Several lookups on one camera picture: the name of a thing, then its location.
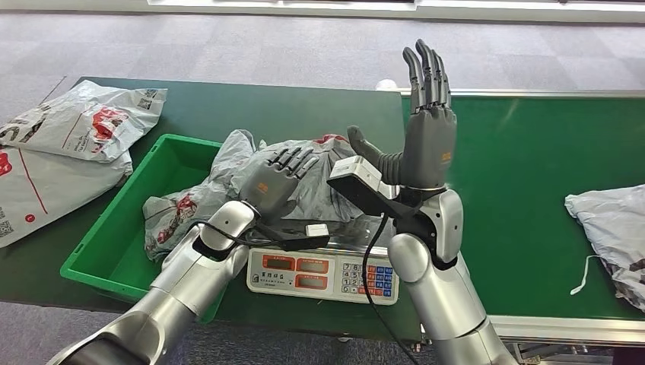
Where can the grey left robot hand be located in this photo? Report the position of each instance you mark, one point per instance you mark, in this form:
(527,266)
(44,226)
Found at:
(272,189)

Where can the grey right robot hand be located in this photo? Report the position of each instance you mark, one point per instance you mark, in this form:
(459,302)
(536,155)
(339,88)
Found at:
(428,146)

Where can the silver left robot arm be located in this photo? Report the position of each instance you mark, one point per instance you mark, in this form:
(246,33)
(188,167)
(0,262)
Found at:
(186,282)

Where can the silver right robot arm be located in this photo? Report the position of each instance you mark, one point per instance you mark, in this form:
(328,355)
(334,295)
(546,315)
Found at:
(438,292)

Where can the white conveyor roller end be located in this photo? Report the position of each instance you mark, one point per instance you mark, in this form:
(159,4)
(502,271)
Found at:
(386,84)

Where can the green conveyor belt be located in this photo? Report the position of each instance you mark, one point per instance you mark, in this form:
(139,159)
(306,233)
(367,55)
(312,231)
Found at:
(519,166)

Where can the grey mailer package red print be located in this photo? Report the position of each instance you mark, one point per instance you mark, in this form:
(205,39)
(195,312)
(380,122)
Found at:
(174,216)

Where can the white mailer package QR codes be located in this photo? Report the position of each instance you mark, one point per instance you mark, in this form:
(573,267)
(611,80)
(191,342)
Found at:
(80,123)

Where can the grey mailer package dark print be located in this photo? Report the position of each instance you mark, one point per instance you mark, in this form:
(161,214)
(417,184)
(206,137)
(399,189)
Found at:
(612,232)

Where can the white electronic scale body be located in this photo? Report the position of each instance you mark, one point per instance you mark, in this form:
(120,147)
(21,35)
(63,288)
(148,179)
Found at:
(322,279)

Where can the green plastic bin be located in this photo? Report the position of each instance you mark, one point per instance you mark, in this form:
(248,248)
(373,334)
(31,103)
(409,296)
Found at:
(116,242)

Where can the white plastic strip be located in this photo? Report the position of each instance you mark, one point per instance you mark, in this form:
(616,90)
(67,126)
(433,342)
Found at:
(584,274)

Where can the large white mailer red line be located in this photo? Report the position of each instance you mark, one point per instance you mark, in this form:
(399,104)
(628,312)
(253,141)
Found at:
(50,189)

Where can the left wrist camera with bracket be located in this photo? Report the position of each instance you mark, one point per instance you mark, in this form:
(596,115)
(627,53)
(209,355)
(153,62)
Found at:
(312,237)

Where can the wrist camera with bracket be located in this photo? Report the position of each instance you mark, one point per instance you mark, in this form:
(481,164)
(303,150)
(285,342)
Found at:
(355,176)
(312,237)

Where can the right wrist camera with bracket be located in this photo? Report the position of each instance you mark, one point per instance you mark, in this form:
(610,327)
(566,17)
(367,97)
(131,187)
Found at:
(355,176)

